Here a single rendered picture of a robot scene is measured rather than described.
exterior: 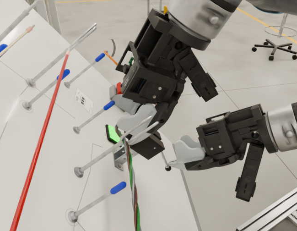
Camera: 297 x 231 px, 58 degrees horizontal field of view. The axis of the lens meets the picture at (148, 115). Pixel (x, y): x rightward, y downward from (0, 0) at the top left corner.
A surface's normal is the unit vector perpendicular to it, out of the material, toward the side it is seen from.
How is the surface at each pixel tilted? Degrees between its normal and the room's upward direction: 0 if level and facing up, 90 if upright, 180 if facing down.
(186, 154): 73
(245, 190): 69
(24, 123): 52
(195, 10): 78
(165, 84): 97
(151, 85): 97
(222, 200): 0
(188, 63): 98
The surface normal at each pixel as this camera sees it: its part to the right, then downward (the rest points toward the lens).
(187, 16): -0.47, 0.30
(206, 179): 0.00, -0.81
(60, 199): 0.79, -0.55
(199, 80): 0.25, 0.68
